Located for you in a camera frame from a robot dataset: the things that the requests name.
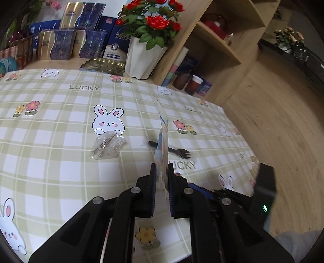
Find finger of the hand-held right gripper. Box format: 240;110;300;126
189;184;254;214

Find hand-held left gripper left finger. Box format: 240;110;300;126
28;163;156;263

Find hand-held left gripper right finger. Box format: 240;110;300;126
168;163;295;263

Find clear blister pack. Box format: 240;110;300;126
154;100;170;193

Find black plastic fork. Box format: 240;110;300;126
148;141;192;158

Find clear plastic wrapper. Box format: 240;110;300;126
91;131;126;160

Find person's grey trousers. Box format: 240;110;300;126
276;231;321;263

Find checked bunny tablecloth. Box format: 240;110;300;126
0;67;260;263

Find small blue box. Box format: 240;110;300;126
196;80;212;97

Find red cup white lid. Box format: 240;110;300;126
184;75;203;96

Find brown cup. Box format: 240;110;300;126
173;71;190;90

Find wooden shelf unit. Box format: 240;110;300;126
149;0;281;107

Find blue box on shelf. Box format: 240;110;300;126
181;57;199;74

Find black cabinet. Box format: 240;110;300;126
258;38;324;91

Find stack of pastel paper cups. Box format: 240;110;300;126
161;47;189;88

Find white flower pot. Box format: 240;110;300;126
125;35;169;80

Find gold foil tray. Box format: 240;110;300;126
79;57;126;75

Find dark blue box round badge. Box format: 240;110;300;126
102;30;132;62

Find pink rose bouquet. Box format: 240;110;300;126
275;27;305;47

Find gold and blue gift box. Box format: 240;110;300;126
59;2;106;31
35;29;78;60
72;30;107;58

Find red rose bouquet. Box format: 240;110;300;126
115;0;184;51

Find dark blue box red label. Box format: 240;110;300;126
97;16;118;33

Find flat blue box white print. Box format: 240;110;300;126
29;21;62;41

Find purple artificial flowers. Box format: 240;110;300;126
10;30;26;44

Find pink blossom bouquet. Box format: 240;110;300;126
21;0;62;28

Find red basket with handle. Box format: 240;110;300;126
202;14;228;39

